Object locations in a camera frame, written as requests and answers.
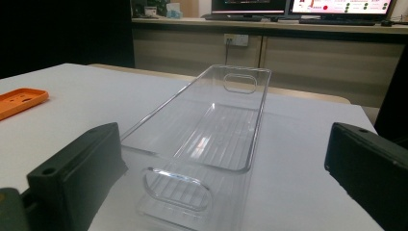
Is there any wooden table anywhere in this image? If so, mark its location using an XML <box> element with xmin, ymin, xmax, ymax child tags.
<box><xmin>88</xmin><ymin>63</ymin><xmax>352</xmax><ymax>105</ymax></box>

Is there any black wall cable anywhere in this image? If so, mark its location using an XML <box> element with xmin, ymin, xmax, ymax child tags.
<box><xmin>224</xmin><ymin>38</ymin><xmax>233</xmax><ymax>66</ymax></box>

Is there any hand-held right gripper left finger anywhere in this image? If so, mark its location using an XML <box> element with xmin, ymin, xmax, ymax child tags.
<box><xmin>27</xmin><ymin>121</ymin><xmax>129</xmax><ymax>231</ymax></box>

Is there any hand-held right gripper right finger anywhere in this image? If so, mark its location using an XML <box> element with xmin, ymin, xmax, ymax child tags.
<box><xmin>323</xmin><ymin>121</ymin><xmax>408</xmax><ymax>231</ymax></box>

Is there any white wall socket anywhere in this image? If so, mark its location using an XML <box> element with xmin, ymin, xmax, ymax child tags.
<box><xmin>223</xmin><ymin>33</ymin><xmax>249</xmax><ymax>47</ymax></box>

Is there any clear plastic storage bin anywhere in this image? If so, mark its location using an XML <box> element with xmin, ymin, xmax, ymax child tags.
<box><xmin>119</xmin><ymin>64</ymin><xmax>272</xmax><ymax>231</ymax></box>

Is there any beige wooden cabinet counter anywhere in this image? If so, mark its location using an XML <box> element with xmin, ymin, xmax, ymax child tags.
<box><xmin>131</xmin><ymin>15</ymin><xmax>408</xmax><ymax>109</ymax></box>

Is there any white table cover sheet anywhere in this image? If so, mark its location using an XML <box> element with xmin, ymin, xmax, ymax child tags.
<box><xmin>0</xmin><ymin>63</ymin><xmax>384</xmax><ymax>231</ymax></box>

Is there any black keyboard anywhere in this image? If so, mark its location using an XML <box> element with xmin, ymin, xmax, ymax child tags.
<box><xmin>298</xmin><ymin>18</ymin><xmax>376</xmax><ymax>27</ymax></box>

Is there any blue tissue box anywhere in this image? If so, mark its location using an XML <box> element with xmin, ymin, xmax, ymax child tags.
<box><xmin>166</xmin><ymin>2</ymin><xmax>184</xmax><ymax>19</ymax></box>

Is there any dark screen monitor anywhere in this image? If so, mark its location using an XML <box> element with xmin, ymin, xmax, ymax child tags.
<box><xmin>205</xmin><ymin>0</ymin><xmax>288</xmax><ymax>23</ymax></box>

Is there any orange phone case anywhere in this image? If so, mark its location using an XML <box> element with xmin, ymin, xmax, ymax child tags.
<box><xmin>0</xmin><ymin>88</ymin><xmax>50</xmax><ymax>122</ymax></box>

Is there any bright screen monitor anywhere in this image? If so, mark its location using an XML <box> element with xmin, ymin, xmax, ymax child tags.
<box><xmin>290</xmin><ymin>0</ymin><xmax>394</xmax><ymax>16</ymax></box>

